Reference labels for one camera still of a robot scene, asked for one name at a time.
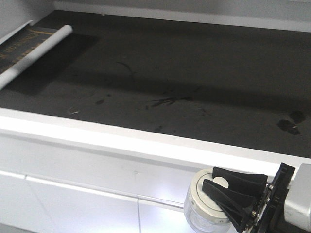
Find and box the glass jar with white lid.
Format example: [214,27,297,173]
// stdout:
[184,168,232,233]

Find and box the white fume hood cabinet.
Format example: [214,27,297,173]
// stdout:
[0,0,311,233]

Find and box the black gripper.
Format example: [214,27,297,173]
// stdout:
[202,163,295,233]

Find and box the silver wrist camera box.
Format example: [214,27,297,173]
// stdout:
[284,163,311,232]

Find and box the rolled black and white poster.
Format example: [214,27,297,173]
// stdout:
[0,20,73,89]

